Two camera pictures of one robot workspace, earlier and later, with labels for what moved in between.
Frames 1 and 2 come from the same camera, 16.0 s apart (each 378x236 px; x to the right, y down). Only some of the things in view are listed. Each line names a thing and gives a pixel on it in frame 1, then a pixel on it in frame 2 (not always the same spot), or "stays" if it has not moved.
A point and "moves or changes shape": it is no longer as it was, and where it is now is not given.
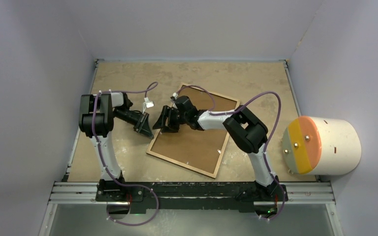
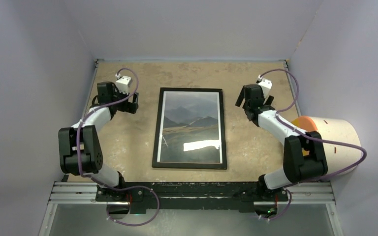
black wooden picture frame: (201, 150) moves or changes shape
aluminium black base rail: (146, 196) stays
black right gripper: (172, 127) -> (241, 98)
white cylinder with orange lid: (321, 146) stays
